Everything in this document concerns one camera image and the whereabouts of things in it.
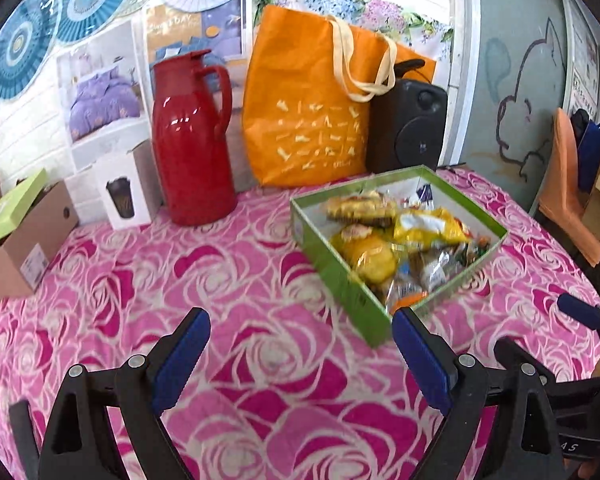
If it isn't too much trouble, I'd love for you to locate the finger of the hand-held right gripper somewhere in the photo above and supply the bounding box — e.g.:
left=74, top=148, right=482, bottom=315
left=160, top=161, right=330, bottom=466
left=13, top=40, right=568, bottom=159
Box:
left=557, top=294, right=600, bottom=331
left=494, top=337, right=548, bottom=386

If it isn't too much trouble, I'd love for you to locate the green cardboard box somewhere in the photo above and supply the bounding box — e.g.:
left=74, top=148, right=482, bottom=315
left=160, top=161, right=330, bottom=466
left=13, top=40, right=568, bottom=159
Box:
left=290, top=165, right=509, bottom=349

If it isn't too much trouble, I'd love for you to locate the orange tote bag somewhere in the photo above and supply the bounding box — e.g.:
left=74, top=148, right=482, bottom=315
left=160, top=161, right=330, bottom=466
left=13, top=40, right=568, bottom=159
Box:
left=242, top=5, right=438, bottom=188

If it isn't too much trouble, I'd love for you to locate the orange cloth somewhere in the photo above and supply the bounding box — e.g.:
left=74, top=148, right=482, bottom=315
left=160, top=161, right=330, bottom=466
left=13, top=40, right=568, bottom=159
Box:
left=537, top=107, right=600, bottom=267

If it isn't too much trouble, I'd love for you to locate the red thermos jug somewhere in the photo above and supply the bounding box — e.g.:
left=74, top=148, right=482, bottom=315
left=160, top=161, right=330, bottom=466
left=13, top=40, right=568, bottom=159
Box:
left=151, top=50, right=240, bottom=227

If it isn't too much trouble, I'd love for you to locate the brown pastry packet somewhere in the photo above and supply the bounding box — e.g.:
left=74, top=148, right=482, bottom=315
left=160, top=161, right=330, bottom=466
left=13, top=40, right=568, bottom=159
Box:
left=325, top=191, right=398, bottom=225

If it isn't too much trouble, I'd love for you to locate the large blue paper umbrella decoration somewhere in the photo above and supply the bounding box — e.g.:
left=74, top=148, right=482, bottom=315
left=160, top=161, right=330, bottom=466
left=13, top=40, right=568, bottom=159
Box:
left=0, top=0, right=63, bottom=102

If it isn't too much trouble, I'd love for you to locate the silver snack packet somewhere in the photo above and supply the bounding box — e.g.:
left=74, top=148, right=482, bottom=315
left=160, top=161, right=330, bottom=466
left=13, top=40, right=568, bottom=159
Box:
left=420, top=255, right=461, bottom=292

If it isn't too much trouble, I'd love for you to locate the wall notice sheet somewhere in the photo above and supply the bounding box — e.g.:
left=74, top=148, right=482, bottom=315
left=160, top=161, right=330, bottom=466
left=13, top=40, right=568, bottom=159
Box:
left=560, top=0, right=600, bottom=111

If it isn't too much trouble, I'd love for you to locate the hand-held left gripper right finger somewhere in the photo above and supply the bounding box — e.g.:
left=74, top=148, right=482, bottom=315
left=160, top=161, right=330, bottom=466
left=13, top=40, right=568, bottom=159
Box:
left=391, top=306, right=566, bottom=480

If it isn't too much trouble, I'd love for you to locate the yellow chip packet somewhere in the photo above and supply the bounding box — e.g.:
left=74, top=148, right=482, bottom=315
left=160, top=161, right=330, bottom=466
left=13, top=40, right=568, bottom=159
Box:
left=392, top=207, right=473, bottom=253

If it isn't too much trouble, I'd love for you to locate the black speaker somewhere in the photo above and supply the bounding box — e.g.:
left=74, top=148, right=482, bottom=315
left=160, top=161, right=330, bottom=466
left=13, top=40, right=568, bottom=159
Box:
left=365, top=59, right=448, bottom=176

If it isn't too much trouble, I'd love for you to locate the black phone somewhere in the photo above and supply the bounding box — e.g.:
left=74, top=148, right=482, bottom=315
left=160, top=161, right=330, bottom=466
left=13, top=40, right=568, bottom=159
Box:
left=9, top=400, right=43, bottom=480

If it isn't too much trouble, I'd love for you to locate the blue bag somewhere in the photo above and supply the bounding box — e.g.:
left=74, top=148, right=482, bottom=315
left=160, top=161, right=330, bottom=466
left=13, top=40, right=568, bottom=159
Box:
left=577, top=115, right=600, bottom=193

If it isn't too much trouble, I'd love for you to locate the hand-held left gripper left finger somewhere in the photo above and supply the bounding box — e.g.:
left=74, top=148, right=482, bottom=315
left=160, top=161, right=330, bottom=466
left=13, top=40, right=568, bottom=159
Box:
left=37, top=307, right=212, bottom=480

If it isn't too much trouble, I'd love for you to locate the white cup package box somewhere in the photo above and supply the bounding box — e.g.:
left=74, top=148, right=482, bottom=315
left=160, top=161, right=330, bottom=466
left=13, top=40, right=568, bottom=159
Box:
left=91, top=140, right=163, bottom=231

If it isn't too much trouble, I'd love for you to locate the brown cardboard box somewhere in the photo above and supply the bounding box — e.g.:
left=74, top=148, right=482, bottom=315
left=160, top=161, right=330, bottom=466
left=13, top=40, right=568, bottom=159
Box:
left=0, top=167, right=79, bottom=301

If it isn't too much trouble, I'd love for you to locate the light green box lid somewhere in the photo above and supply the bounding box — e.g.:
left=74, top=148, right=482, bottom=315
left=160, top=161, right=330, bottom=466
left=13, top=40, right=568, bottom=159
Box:
left=0, top=168, right=48, bottom=253

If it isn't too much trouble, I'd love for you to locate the pink rose blanket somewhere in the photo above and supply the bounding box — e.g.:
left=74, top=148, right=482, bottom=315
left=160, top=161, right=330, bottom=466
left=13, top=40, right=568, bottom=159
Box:
left=0, top=167, right=600, bottom=480

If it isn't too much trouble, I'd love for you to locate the bedding wall poster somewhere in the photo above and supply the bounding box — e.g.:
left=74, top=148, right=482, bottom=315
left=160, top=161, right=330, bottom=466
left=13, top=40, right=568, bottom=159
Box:
left=56, top=22, right=148, bottom=171

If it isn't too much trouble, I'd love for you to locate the yellow bread packet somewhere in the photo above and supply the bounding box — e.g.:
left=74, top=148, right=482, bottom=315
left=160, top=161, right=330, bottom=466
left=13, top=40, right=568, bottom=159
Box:
left=330, top=225, right=401, bottom=286

